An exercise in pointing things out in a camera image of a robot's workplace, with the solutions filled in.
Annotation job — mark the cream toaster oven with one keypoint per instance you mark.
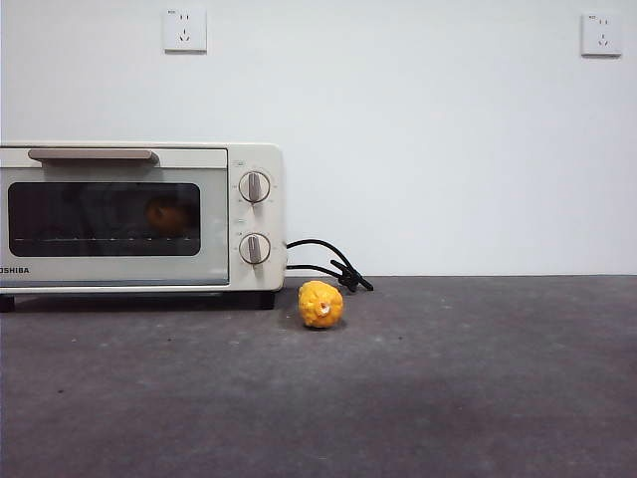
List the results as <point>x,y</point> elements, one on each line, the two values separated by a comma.
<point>259,149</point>

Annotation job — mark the white wall socket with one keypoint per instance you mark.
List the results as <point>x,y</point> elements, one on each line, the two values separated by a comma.
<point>185,31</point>
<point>601,35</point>

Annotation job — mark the beige oven knob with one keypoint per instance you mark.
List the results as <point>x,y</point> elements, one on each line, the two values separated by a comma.
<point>254,187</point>
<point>254,249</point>

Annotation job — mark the brown potato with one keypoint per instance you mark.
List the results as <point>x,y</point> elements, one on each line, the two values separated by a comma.
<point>169,216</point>

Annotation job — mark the yellow corn cob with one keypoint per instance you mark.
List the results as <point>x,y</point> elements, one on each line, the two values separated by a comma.
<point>313,301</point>

